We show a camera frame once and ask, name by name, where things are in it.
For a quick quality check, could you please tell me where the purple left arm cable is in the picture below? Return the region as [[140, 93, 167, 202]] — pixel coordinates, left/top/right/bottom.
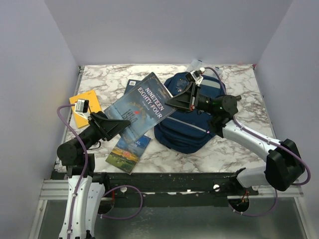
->
[[57, 104, 144, 239]]

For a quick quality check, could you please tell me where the Nineteen Eighty-Four paperback book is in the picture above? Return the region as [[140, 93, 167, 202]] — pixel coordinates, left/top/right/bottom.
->
[[104, 72, 176, 143]]

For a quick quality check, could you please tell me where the Animal Farm paperback book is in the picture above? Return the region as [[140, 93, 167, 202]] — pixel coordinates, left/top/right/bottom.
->
[[106, 135, 151, 175]]

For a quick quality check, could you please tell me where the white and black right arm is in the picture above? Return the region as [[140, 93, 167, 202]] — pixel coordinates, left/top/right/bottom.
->
[[165, 82, 311, 195]]

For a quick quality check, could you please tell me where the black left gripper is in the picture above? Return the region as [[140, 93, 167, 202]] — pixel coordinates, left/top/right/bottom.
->
[[76, 110, 133, 150]]

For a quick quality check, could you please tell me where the dark blue thin notebook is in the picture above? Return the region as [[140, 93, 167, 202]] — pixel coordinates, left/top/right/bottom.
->
[[124, 79, 140, 94]]

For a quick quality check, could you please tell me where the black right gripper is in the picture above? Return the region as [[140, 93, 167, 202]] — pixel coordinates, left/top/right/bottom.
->
[[164, 82, 218, 116]]

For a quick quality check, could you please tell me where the black and white cylinder tool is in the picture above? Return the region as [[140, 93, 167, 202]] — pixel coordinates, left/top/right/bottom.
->
[[235, 95, 242, 101]]

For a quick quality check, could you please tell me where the aluminium front mounting rail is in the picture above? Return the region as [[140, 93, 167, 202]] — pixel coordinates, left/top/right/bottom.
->
[[27, 171, 310, 239]]

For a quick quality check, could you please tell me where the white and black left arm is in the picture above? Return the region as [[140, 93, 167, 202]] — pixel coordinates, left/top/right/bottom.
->
[[57, 112, 131, 239]]

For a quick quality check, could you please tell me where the yellow paperback book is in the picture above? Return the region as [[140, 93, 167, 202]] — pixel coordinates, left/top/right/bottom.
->
[[69, 90, 102, 128]]

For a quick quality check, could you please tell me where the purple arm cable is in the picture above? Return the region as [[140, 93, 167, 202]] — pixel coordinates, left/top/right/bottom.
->
[[204, 66, 312, 217], [57, 104, 144, 239]]

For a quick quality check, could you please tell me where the clear plastic screw organiser box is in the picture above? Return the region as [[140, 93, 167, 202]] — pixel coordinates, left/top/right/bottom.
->
[[186, 59, 223, 79]]

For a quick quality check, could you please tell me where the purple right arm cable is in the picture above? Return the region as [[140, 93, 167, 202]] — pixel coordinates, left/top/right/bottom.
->
[[204, 66, 312, 217]]

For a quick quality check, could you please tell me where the navy blue student backpack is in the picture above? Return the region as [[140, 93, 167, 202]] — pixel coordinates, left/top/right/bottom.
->
[[154, 72, 225, 154]]

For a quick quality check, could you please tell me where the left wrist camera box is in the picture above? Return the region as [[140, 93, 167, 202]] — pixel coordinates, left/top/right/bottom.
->
[[74, 99, 89, 114]]

